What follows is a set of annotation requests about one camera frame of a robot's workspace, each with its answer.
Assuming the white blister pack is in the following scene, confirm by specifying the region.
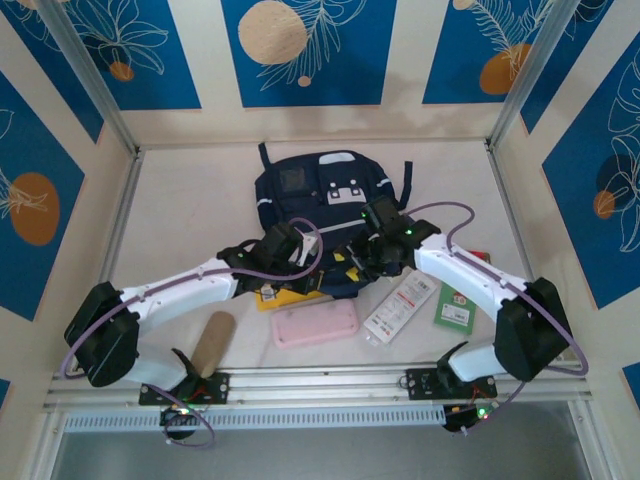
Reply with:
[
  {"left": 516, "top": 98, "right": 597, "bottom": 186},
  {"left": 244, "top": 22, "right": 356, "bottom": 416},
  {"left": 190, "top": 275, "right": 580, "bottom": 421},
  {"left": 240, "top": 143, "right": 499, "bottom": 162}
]
[{"left": 362, "top": 269, "right": 435, "bottom": 347}]

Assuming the tan fabric pencil pouch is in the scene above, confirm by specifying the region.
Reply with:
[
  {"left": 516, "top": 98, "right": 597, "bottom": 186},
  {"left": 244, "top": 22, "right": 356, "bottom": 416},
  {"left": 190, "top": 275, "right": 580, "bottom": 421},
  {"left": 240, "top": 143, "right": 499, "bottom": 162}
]
[{"left": 187, "top": 310, "right": 236, "bottom": 379}]

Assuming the long aluminium mounting rail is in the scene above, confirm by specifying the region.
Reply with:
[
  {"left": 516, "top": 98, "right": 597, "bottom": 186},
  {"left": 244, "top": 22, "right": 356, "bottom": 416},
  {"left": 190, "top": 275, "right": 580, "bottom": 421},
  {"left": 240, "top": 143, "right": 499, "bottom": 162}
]
[{"left": 42, "top": 359, "right": 594, "bottom": 412}]

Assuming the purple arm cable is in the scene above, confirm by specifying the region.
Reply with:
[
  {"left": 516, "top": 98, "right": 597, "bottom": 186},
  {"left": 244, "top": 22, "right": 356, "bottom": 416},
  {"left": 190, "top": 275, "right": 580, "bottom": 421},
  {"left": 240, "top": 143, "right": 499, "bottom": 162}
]
[
  {"left": 59, "top": 217, "right": 324, "bottom": 449},
  {"left": 404, "top": 201, "right": 590, "bottom": 436}
]

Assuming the yellow book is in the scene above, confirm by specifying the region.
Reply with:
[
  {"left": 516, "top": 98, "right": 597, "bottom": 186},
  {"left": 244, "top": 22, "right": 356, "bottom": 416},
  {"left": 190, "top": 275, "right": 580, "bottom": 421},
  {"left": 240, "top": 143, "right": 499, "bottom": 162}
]
[{"left": 254, "top": 284, "right": 326, "bottom": 314}]

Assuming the grey metal panel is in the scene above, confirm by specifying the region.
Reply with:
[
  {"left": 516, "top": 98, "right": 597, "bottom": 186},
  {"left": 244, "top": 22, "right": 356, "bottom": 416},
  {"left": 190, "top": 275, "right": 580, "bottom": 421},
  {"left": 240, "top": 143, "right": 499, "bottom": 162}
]
[{"left": 49, "top": 402, "right": 609, "bottom": 480}]

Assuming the aluminium frame post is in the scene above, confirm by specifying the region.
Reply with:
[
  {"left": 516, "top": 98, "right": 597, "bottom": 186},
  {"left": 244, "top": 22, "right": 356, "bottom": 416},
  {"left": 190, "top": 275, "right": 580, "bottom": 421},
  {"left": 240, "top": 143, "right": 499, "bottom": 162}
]
[
  {"left": 37, "top": 0, "right": 141, "bottom": 156},
  {"left": 567, "top": 399, "right": 614, "bottom": 480},
  {"left": 27, "top": 410, "right": 69, "bottom": 480},
  {"left": 487, "top": 0, "right": 574, "bottom": 151}
]

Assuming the black controller board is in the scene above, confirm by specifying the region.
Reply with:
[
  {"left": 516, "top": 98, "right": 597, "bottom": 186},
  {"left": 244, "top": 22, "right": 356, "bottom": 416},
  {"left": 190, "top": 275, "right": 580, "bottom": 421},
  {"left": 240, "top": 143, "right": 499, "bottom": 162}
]
[
  {"left": 159, "top": 405, "right": 202, "bottom": 442},
  {"left": 442, "top": 402, "right": 501, "bottom": 435}
]

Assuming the pink pencil case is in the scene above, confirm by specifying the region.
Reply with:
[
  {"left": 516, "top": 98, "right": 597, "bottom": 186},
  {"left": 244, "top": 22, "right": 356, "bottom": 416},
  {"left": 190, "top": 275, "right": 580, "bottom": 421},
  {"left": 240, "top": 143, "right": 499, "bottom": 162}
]
[{"left": 270, "top": 298, "right": 361, "bottom": 351}]

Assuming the aluminium side rail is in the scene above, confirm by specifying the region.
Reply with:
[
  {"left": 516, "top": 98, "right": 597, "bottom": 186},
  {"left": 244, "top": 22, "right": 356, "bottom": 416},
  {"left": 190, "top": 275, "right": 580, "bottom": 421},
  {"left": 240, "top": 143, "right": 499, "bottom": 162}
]
[
  {"left": 484, "top": 141, "right": 564, "bottom": 362},
  {"left": 73, "top": 148, "right": 145, "bottom": 372}
]

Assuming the green card packet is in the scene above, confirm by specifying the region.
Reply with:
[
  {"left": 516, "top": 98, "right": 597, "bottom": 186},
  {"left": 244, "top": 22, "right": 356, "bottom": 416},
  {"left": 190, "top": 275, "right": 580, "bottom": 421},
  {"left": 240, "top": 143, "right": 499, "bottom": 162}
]
[{"left": 432, "top": 282, "right": 474, "bottom": 330}]

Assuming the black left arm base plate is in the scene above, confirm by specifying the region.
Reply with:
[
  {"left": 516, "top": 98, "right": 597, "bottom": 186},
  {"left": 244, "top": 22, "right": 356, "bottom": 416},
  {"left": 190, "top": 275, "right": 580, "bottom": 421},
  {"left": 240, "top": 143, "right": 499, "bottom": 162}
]
[{"left": 138, "top": 372, "right": 230, "bottom": 407}]

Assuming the white slotted cable duct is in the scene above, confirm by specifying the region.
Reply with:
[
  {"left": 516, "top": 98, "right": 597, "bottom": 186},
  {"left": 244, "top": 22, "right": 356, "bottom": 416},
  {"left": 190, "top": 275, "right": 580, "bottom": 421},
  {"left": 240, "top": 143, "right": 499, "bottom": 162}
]
[{"left": 63, "top": 405, "right": 446, "bottom": 434}]

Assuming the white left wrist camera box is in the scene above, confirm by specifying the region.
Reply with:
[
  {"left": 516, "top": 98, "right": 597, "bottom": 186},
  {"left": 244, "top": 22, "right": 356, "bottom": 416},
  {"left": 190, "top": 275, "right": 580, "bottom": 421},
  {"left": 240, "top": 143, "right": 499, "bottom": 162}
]
[{"left": 291, "top": 233, "right": 320, "bottom": 267}]

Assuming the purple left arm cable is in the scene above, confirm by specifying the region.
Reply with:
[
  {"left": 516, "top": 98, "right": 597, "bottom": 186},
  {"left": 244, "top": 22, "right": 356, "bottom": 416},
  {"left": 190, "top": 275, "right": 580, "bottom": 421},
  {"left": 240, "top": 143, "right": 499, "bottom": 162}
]
[{"left": 59, "top": 217, "right": 324, "bottom": 449}]

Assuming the navy blue backpack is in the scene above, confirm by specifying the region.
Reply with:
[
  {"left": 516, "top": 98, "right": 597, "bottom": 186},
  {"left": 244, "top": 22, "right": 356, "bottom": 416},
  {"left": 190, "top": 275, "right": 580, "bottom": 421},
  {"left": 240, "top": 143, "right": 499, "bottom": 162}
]
[{"left": 253, "top": 142, "right": 414, "bottom": 299}]

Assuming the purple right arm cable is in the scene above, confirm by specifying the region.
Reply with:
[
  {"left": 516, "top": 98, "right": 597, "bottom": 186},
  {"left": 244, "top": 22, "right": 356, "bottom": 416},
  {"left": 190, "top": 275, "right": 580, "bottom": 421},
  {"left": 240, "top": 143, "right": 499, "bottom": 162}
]
[{"left": 404, "top": 201, "right": 590, "bottom": 436}]

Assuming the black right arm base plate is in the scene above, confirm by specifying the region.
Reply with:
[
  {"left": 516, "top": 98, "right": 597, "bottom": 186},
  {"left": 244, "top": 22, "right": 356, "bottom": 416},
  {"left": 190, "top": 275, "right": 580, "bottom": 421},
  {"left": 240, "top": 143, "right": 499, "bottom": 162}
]
[{"left": 405, "top": 367, "right": 499, "bottom": 401}]

